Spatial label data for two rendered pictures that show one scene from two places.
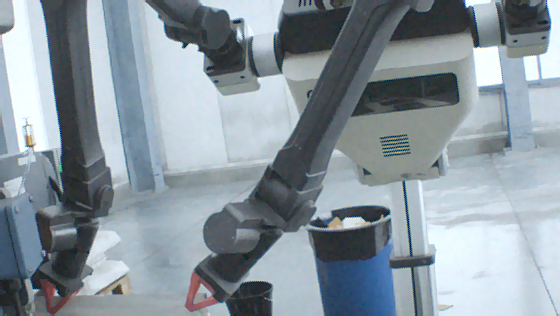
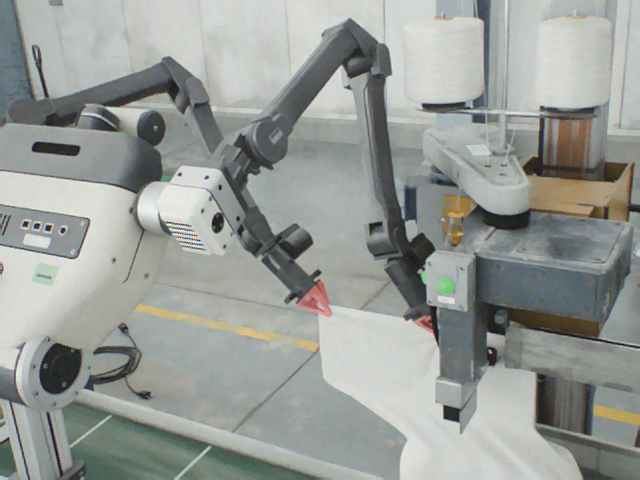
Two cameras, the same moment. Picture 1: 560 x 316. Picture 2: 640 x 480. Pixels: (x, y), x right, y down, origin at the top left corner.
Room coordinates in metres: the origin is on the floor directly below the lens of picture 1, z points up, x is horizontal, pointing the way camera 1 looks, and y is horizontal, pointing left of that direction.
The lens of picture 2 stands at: (2.51, 0.54, 1.87)
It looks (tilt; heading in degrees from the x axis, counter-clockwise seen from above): 22 degrees down; 194
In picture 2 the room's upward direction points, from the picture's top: 4 degrees counter-clockwise
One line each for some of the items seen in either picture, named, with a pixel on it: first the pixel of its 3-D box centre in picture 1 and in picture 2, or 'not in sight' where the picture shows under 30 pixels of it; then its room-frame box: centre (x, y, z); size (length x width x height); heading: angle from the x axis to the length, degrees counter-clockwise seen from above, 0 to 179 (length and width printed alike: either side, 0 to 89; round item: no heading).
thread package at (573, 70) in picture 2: not in sight; (572, 60); (0.92, 0.67, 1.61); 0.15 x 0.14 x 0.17; 74
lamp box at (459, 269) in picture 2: (48, 171); (450, 280); (1.25, 0.46, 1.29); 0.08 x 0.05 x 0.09; 74
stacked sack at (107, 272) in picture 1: (87, 279); not in sight; (4.33, 1.47, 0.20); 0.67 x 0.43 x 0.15; 164
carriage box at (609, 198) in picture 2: not in sight; (559, 242); (0.80, 0.67, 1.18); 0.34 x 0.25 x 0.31; 164
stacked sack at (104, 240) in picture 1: (78, 249); not in sight; (4.32, 1.48, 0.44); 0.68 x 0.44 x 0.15; 164
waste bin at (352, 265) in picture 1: (357, 276); not in sight; (3.21, -0.33, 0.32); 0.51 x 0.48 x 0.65; 164
